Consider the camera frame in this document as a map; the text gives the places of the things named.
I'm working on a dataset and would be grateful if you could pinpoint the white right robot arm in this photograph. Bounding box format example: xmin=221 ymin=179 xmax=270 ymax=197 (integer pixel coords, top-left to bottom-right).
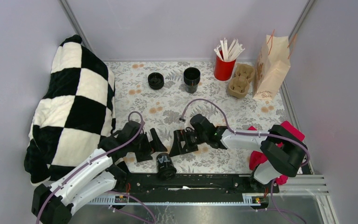
xmin=169 ymin=114 xmax=309 ymax=192

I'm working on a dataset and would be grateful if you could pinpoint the crumpled magenta cloth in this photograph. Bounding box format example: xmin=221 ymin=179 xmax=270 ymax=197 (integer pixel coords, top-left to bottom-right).
xmin=249 ymin=121 xmax=308 ymax=185

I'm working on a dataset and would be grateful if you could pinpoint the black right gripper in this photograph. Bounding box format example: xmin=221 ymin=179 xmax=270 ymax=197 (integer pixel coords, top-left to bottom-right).
xmin=169 ymin=129 xmax=207 ymax=157

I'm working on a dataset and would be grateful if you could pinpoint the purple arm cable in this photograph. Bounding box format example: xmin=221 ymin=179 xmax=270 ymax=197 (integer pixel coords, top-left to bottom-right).
xmin=35 ymin=111 xmax=158 ymax=224
xmin=179 ymin=98 xmax=311 ymax=224

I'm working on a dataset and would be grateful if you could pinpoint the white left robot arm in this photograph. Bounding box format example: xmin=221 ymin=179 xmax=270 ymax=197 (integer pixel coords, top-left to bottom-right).
xmin=32 ymin=120 xmax=168 ymax=224

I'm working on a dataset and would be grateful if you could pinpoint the white wrapped straws bundle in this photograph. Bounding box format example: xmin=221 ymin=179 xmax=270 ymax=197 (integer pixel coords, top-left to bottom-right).
xmin=214 ymin=38 xmax=245 ymax=62

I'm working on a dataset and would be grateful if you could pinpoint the black white checkered blanket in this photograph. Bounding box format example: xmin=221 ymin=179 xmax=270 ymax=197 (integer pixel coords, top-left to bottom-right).
xmin=24 ymin=35 xmax=116 ymax=186

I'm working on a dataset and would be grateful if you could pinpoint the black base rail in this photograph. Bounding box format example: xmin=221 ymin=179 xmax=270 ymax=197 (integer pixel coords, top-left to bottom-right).
xmin=114 ymin=173 xmax=279 ymax=203

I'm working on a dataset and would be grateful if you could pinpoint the aluminium front frame rail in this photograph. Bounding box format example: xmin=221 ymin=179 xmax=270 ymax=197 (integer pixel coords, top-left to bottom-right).
xmin=43 ymin=175 xmax=340 ymax=224

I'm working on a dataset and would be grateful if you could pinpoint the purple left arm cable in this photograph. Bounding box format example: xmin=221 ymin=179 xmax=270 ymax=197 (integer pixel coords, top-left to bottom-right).
xmin=35 ymin=111 xmax=158 ymax=224

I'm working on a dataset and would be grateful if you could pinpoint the stack of black cups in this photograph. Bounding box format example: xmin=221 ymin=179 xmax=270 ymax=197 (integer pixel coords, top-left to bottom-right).
xmin=183 ymin=67 xmax=201 ymax=94

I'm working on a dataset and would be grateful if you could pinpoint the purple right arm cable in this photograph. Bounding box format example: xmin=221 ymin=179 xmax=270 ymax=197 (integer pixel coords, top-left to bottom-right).
xmin=179 ymin=98 xmax=311 ymax=224

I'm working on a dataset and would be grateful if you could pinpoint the brown cardboard cup carrier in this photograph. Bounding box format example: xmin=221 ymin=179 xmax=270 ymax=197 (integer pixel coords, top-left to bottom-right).
xmin=227 ymin=64 xmax=255 ymax=99

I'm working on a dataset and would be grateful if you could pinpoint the single black lid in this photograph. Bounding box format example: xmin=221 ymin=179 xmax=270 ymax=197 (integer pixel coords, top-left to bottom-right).
xmin=157 ymin=168 xmax=177 ymax=181

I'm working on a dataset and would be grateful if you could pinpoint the single black coffee cup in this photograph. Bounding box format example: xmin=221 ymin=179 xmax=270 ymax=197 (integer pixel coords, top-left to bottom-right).
xmin=156 ymin=153 xmax=177 ymax=175

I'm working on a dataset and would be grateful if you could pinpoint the tan paper bag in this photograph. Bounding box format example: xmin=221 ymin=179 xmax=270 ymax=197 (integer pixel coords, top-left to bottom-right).
xmin=253 ymin=32 xmax=297 ymax=100

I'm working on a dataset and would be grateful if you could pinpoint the red cup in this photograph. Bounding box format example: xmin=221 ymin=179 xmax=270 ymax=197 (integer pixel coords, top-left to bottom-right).
xmin=214 ymin=56 xmax=236 ymax=81

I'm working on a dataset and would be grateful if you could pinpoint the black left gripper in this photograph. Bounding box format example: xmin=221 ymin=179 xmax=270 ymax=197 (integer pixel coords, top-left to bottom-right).
xmin=129 ymin=128 xmax=167 ymax=162

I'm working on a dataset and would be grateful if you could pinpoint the floral tablecloth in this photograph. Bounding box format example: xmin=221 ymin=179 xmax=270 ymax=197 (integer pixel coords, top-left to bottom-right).
xmin=104 ymin=61 xmax=286 ymax=175

